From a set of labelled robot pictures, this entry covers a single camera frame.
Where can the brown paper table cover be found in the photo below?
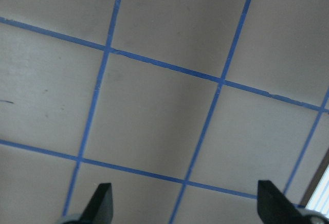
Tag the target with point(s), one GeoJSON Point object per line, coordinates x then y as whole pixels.
{"type": "Point", "coordinates": [182, 105]}

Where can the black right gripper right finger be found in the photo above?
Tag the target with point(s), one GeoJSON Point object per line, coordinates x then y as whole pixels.
{"type": "Point", "coordinates": [273, 207]}

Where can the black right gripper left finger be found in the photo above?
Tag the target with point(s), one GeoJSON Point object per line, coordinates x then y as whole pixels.
{"type": "Point", "coordinates": [100, 207]}

